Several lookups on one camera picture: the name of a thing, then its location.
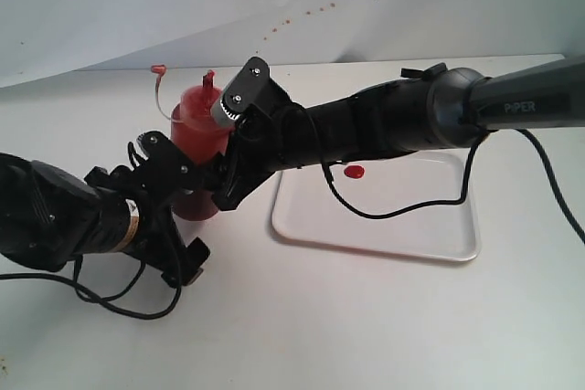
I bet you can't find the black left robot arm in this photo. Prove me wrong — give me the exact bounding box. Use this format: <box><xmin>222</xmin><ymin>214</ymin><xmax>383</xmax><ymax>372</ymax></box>
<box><xmin>1</xmin><ymin>131</ymin><xmax>212</xmax><ymax>288</ymax></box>

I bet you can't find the white paper backdrop sheet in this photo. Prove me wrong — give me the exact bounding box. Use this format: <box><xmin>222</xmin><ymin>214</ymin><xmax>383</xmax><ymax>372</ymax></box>
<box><xmin>0</xmin><ymin>0</ymin><xmax>348</xmax><ymax>89</ymax></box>

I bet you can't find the red sauce squeeze bottle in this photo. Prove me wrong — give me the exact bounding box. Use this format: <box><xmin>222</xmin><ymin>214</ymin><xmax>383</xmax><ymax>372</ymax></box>
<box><xmin>167</xmin><ymin>70</ymin><xmax>229</xmax><ymax>221</ymax></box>

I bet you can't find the white rectangular plastic tray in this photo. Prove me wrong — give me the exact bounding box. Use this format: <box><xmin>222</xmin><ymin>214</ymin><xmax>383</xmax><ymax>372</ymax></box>
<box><xmin>271</xmin><ymin>151</ymin><xmax>481</xmax><ymax>263</ymax></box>

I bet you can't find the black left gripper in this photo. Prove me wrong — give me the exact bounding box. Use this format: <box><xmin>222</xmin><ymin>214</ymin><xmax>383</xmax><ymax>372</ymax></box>
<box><xmin>84</xmin><ymin>132</ymin><xmax>210</xmax><ymax>288</ymax></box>

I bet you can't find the red sauce blob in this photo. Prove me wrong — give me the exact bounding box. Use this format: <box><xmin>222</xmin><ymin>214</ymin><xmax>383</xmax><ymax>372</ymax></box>
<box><xmin>344</xmin><ymin>164</ymin><xmax>365</xmax><ymax>180</ymax></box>

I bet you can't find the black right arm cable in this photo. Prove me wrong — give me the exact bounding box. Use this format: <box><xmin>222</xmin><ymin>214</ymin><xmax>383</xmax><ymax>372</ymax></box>
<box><xmin>319</xmin><ymin>127</ymin><xmax>585</xmax><ymax>245</ymax></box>

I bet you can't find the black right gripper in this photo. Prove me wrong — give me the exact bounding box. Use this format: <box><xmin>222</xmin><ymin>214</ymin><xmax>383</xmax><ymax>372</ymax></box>
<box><xmin>211</xmin><ymin>56</ymin><xmax>315</xmax><ymax>211</ymax></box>

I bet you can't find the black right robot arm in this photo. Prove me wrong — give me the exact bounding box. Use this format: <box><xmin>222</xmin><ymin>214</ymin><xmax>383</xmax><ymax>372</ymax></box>
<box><xmin>211</xmin><ymin>57</ymin><xmax>584</xmax><ymax>211</ymax></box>

